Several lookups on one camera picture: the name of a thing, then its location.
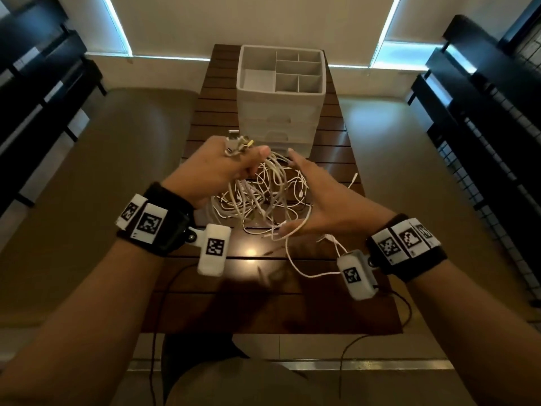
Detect white drawer organizer box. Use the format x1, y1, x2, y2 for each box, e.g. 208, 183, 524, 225
236, 44, 327, 159

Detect person's right hand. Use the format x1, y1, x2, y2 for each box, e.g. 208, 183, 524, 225
278, 148, 397, 240

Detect person's dark trouser leg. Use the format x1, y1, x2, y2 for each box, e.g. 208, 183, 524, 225
162, 333, 250, 398

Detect person's left forearm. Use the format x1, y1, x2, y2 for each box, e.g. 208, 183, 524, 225
0, 239, 166, 406

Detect wire mesh panel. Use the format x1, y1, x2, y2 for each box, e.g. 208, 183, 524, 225
439, 37, 541, 301

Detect wooden slatted table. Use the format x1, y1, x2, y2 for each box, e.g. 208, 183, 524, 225
141, 44, 405, 334

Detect person's right forearm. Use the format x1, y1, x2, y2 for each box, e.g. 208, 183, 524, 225
405, 259, 541, 406

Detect black wristband with markers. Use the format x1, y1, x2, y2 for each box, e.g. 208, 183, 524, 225
115, 182, 196, 257
365, 214, 448, 284

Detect thin black camera wire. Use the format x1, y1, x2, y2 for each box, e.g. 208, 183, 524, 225
150, 264, 199, 406
338, 287, 413, 398

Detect beige roller blind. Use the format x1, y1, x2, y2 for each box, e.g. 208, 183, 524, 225
103, 0, 402, 68
55, 0, 132, 55

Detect black right wristband with markers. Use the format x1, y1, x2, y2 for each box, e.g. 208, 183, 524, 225
365, 214, 448, 284

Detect black left wristband with markers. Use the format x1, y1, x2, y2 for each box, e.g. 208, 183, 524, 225
115, 182, 196, 257

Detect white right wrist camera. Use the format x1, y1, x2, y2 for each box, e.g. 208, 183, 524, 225
336, 249, 379, 301

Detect person's left hand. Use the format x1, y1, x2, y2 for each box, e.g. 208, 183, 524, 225
162, 136, 272, 209

